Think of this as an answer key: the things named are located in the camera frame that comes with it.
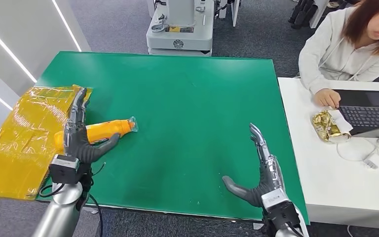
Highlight yellow plastic bag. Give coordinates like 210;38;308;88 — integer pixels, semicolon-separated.
0;84;94;201

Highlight white desk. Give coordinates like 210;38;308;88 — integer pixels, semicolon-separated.
277;77;379;231

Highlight white charging cable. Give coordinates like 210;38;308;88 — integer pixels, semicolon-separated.
336;137;379;163

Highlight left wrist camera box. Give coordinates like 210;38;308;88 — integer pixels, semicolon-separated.
49;154;80;185

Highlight green table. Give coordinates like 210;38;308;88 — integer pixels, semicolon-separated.
34;50;310;226

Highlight white paper napkin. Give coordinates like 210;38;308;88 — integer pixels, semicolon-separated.
327;109;354;144

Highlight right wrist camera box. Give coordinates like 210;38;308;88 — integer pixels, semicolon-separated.
261;188;303;230

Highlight gold foil snack wrapper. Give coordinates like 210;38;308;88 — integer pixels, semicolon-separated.
312;109;342;142

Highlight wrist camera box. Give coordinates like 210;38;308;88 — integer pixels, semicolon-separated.
261;188;303;230
49;154;80;185

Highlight person's hand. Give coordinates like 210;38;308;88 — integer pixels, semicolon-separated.
313;88;342;109

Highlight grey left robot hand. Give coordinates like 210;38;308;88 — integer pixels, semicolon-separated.
63;87;121;164

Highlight person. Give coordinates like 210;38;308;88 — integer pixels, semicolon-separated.
298;0;379;109

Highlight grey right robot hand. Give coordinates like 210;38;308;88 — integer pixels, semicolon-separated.
222;122;287;208

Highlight dark grey laptop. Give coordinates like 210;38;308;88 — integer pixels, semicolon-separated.
333;89;379;140

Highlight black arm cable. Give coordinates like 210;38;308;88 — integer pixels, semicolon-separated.
38;184;66;199
88;195;104;237

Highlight white plug adapter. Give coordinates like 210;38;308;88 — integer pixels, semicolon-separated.
363;158;379;170

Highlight orange detergent bottle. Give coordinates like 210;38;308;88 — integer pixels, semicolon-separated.
53;116;139;150

